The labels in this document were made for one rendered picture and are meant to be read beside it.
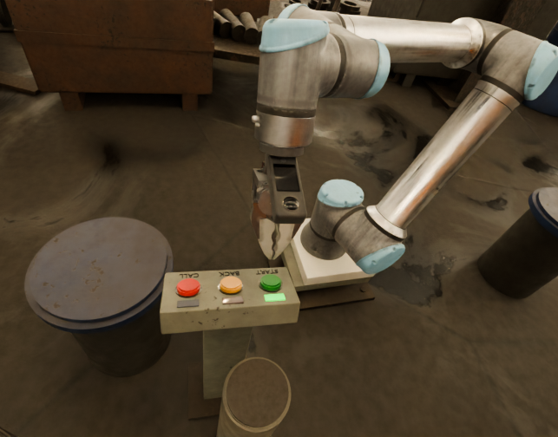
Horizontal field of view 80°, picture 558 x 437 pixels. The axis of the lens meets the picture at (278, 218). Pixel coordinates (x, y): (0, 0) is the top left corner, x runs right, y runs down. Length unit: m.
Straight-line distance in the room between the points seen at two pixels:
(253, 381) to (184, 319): 0.17
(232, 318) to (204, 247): 0.85
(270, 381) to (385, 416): 0.69
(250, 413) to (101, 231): 0.58
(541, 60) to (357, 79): 0.55
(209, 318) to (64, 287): 0.40
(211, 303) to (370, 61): 0.46
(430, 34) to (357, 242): 0.57
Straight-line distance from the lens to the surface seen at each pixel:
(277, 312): 0.61
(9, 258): 1.57
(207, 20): 2.06
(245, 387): 0.64
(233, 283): 0.62
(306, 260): 1.24
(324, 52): 0.50
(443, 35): 0.93
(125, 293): 0.84
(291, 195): 0.48
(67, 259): 0.93
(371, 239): 1.04
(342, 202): 1.08
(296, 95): 0.48
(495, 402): 1.52
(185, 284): 0.62
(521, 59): 1.02
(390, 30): 0.79
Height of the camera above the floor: 1.14
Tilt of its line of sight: 46 degrees down
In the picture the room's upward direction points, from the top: 14 degrees clockwise
